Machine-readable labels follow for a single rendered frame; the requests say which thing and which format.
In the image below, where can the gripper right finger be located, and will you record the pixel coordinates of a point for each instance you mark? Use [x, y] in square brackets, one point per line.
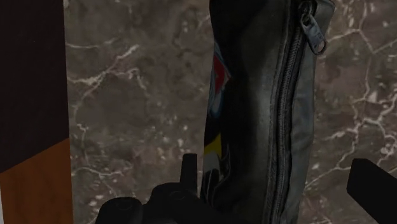
[372, 186]

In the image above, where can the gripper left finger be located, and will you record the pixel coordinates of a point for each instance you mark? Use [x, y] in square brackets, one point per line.
[173, 198]

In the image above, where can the black zippered pencil case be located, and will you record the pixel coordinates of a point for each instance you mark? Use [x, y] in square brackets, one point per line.
[257, 118]

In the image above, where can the dark brown robot stand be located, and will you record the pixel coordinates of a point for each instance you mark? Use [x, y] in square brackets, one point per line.
[31, 93]

